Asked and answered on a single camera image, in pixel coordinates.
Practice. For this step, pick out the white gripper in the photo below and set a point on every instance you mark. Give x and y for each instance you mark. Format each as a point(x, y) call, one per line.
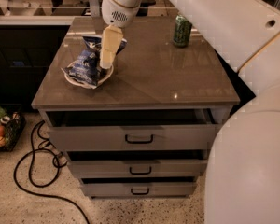
point(118, 13)

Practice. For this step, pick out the blue chip bag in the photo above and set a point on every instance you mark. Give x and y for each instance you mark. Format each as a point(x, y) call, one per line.
point(91, 54)

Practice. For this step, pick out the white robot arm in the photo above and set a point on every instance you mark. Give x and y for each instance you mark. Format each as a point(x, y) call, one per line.
point(242, 184)

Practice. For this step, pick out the white paper bowl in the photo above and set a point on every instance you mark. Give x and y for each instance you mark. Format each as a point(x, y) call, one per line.
point(86, 75)

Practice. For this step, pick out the green soda can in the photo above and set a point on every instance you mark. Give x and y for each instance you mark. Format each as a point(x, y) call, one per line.
point(182, 31)

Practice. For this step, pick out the top grey drawer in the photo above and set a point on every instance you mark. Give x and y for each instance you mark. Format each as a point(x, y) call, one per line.
point(133, 130)

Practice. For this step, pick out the grey drawer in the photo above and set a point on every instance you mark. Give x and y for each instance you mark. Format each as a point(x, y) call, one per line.
point(133, 130)
point(121, 164)
point(138, 187)

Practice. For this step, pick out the grey drawer cabinet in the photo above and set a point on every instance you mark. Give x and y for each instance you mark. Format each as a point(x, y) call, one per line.
point(149, 74)

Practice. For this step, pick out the middle grey drawer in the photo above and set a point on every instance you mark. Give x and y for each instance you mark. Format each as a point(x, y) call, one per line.
point(121, 164)

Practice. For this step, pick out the bottom grey drawer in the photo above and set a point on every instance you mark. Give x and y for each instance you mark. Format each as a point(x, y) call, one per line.
point(138, 187)

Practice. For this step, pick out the black wire fruit basket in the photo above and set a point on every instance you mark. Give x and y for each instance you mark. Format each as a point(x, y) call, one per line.
point(13, 128)

